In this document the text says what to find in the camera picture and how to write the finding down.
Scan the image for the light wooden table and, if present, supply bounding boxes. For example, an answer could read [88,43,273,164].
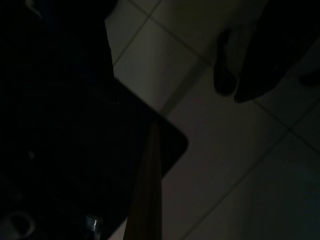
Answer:
[0,74,189,240]

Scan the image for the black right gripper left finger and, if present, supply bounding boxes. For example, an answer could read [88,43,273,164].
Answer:
[37,0,115,83]

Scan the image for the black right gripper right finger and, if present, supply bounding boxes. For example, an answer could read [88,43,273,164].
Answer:
[233,0,320,104]

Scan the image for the dark robot right foot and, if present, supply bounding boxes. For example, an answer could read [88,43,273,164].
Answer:
[213,29,251,96]

